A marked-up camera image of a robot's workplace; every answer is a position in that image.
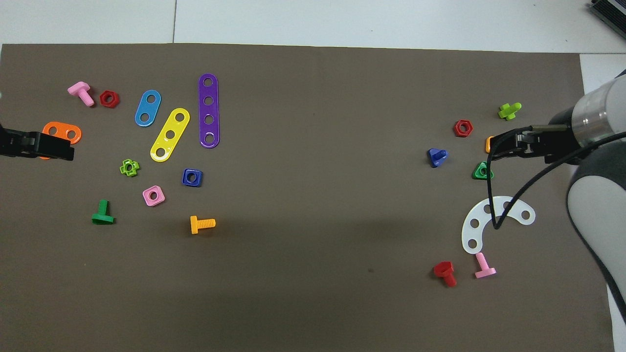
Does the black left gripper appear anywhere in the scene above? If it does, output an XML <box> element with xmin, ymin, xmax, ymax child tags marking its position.
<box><xmin>0</xmin><ymin>125</ymin><xmax>75</xmax><ymax>161</ymax></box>

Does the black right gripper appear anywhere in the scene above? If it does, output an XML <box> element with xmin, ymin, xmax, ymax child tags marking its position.
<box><xmin>489</xmin><ymin>125</ymin><xmax>581</xmax><ymax>165</ymax></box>

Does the blue triangle-head toy screw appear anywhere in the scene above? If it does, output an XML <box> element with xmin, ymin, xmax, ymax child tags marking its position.
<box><xmin>427</xmin><ymin>148</ymin><xmax>449</xmax><ymax>169</ymax></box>

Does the orange heart-shaped plate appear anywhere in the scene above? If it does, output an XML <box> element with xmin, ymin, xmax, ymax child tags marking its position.
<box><xmin>39</xmin><ymin>121</ymin><xmax>83</xmax><ymax>160</ymax></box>

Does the lime cross-head toy screw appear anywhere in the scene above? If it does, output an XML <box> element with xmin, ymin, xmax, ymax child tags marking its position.
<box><xmin>497</xmin><ymin>102</ymin><xmax>523</xmax><ymax>121</ymax></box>

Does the green triangle toy nut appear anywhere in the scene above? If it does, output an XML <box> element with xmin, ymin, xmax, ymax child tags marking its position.
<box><xmin>471</xmin><ymin>161</ymin><xmax>495</xmax><ymax>181</ymax></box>

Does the pink toy screw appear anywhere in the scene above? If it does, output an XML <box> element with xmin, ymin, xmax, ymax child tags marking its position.
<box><xmin>67</xmin><ymin>81</ymin><xmax>95</xmax><ymax>108</ymax></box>
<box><xmin>474</xmin><ymin>252</ymin><xmax>497</xmax><ymax>280</ymax></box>

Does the white curved holed plate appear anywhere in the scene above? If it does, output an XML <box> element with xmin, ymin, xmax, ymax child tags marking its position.
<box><xmin>461</xmin><ymin>196</ymin><xmax>537</xmax><ymax>255</ymax></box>

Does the green toy screw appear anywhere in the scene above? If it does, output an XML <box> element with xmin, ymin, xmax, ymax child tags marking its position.
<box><xmin>91</xmin><ymin>199</ymin><xmax>116</xmax><ymax>226</ymax></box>

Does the blue two-hole plate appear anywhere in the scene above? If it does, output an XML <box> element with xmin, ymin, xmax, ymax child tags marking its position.
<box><xmin>134</xmin><ymin>89</ymin><xmax>162</xmax><ymax>128</ymax></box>

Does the pink square toy nut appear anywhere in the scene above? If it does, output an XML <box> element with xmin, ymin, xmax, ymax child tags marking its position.
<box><xmin>142</xmin><ymin>185</ymin><xmax>166</xmax><ymax>207</ymax></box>

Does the yellow three-hole plate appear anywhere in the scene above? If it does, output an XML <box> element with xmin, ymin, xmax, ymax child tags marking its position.
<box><xmin>150</xmin><ymin>108</ymin><xmax>191</xmax><ymax>163</ymax></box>

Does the red toy screw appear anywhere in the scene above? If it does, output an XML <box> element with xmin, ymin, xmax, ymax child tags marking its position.
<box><xmin>433</xmin><ymin>261</ymin><xmax>458</xmax><ymax>288</ymax></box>

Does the purple four-hole plate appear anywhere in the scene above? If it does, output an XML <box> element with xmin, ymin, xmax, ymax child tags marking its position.
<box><xmin>198</xmin><ymin>73</ymin><xmax>221</xmax><ymax>149</ymax></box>

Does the orange toy screw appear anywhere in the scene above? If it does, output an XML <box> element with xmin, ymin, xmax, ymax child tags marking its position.
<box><xmin>190</xmin><ymin>216</ymin><xmax>217</xmax><ymax>235</ymax></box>

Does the dark ribbed device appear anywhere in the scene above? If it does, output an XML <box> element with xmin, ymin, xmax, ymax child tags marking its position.
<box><xmin>589</xmin><ymin>0</ymin><xmax>626</xmax><ymax>28</ymax></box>

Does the brown paper table mat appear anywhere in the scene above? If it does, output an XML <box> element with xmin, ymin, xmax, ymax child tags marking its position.
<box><xmin>0</xmin><ymin>43</ymin><xmax>616</xmax><ymax>352</ymax></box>

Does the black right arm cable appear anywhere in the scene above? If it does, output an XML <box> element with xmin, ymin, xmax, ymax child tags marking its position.
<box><xmin>487</xmin><ymin>126</ymin><xmax>626</xmax><ymax>230</ymax></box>

